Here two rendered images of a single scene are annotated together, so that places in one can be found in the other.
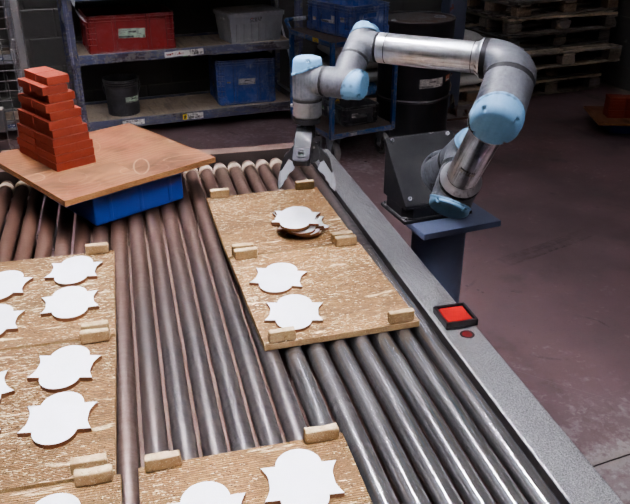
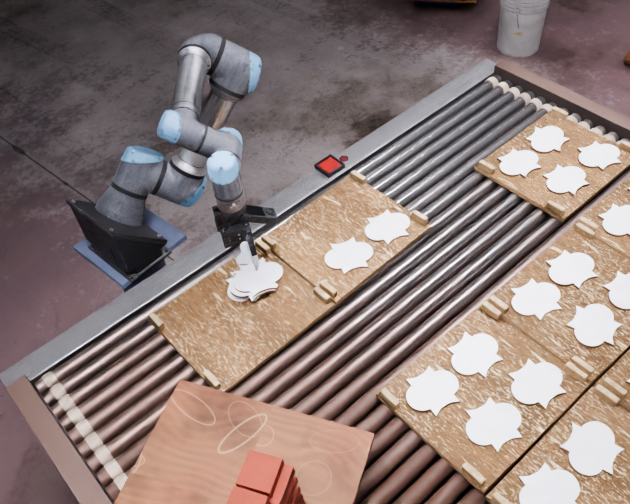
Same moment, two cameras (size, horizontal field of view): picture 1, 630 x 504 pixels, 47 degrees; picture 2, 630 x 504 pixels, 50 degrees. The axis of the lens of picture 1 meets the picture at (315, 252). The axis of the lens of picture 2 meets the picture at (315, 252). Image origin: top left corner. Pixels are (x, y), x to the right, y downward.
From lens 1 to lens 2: 2.59 m
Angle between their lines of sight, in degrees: 83
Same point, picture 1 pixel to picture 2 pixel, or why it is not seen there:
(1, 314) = (525, 383)
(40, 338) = (522, 340)
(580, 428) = not seen: hidden behind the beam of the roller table
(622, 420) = not seen: hidden behind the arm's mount
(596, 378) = (78, 286)
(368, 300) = (344, 202)
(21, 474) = (612, 257)
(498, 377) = (377, 138)
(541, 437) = (414, 116)
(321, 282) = (336, 233)
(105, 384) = (528, 272)
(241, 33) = not seen: outside the picture
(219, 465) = (534, 193)
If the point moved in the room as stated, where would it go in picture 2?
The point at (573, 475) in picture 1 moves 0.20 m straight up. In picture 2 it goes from (431, 103) to (434, 56)
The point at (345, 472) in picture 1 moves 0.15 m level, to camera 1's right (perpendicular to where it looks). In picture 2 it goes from (498, 155) to (472, 131)
